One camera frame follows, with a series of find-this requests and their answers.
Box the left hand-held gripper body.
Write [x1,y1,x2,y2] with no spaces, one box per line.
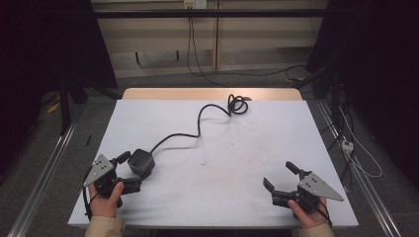
[82,154,125,199]

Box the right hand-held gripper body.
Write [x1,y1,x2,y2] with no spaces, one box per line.
[272,171,345,213]

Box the black power adapter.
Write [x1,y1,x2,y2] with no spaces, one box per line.
[126,148,156,181]

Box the black power adapter cable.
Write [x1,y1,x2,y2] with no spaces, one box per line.
[149,93,253,155]

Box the person's right hand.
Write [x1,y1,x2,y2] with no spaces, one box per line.
[287,197,331,230]

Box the person's left hand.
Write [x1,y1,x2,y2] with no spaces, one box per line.
[87,181,126,219]

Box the white table mat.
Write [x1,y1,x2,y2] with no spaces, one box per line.
[67,99,360,230]

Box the white power strip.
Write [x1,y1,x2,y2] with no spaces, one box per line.
[341,138,355,154]

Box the black metal stand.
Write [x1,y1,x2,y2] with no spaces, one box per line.
[57,78,73,136]

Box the wooden table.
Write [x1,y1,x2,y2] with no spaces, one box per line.
[121,87,303,102]

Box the black curtain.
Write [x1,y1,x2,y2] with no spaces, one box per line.
[305,0,419,191]
[0,0,119,176]

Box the right hand-held gripper black cable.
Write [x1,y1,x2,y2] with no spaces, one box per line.
[308,197,333,229]

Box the hand-held gripper black cable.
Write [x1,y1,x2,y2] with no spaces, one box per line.
[81,165,101,221]
[308,197,333,229]

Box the left hand-held gripper black cable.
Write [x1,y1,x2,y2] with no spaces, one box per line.
[81,165,101,221]

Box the aluminium floor rail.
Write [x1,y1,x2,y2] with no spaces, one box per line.
[6,120,79,237]
[316,99,402,237]

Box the white cable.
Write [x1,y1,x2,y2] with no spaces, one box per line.
[338,106,383,179]

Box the black cable from wall socket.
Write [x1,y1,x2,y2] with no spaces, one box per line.
[186,16,229,88]

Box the white wall socket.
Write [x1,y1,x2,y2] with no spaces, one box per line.
[183,0,209,10]

